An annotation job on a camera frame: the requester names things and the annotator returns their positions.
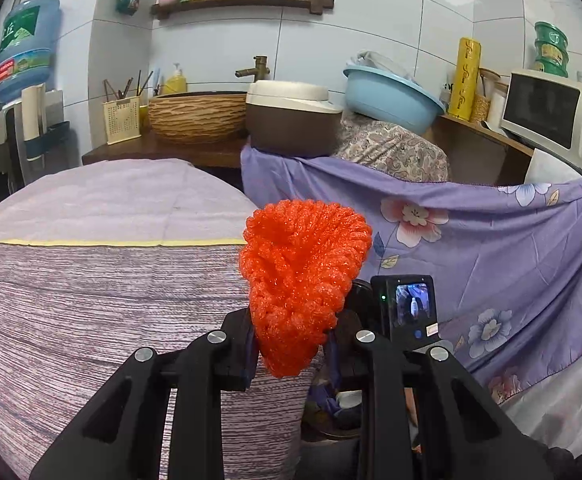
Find red foam fruit net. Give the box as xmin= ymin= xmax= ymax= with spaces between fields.
xmin=239 ymin=200 xmax=372 ymax=378

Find black trash bin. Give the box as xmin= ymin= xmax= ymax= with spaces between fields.
xmin=295 ymin=362 xmax=361 ymax=479

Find person right hand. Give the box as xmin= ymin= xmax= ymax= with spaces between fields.
xmin=404 ymin=388 xmax=419 ymax=427

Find purple floral cloth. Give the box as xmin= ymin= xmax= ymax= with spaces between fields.
xmin=241 ymin=148 xmax=582 ymax=402

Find paisley cloth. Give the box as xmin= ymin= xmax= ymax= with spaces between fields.
xmin=333 ymin=113 xmax=450 ymax=183

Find wooden shelf cabinet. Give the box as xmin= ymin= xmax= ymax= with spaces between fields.
xmin=423 ymin=115 xmax=534 ymax=186

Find striped purple tablecloth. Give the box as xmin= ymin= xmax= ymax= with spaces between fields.
xmin=0 ymin=159 xmax=314 ymax=479

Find light blue plastic basin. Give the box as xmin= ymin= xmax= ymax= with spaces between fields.
xmin=343 ymin=51 xmax=445 ymax=136

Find brown white rice cooker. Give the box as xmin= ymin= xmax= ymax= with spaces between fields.
xmin=245 ymin=80 xmax=343 ymax=157

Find glass jar with grains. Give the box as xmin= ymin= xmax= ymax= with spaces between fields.
xmin=470 ymin=67 xmax=509 ymax=133

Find yellow tall tube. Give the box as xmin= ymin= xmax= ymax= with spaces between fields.
xmin=448 ymin=37 xmax=482 ymax=120

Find dark wooden counter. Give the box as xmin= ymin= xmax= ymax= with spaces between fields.
xmin=82 ymin=132 xmax=246 ymax=169

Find white microwave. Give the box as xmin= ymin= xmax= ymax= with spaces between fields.
xmin=501 ymin=70 xmax=582 ymax=174

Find bronze faucet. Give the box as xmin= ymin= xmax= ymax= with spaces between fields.
xmin=234 ymin=55 xmax=270 ymax=82

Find woven pattern basin sink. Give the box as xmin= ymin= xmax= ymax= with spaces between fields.
xmin=148 ymin=91 xmax=246 ymax=145

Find green stacked bowls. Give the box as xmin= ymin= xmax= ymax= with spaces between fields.
xmin=533 ymin=21 xmax=568 ymax=78

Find water dispenser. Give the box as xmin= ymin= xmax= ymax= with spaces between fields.
xmin=0 ymin=84 xmax=79 ymax=202

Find beige chopstick holder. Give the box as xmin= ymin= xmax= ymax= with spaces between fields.
xmin=103 ymin=96 xmax=141 ymax=145

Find yellow soap dispenser bottle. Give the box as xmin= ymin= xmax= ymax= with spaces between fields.
xmin=161 ymin=63 xmax=188 ymax=96

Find blue water jug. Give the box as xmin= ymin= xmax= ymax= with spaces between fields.
xmin=0 ymin=0 xmax=62 ymax=104

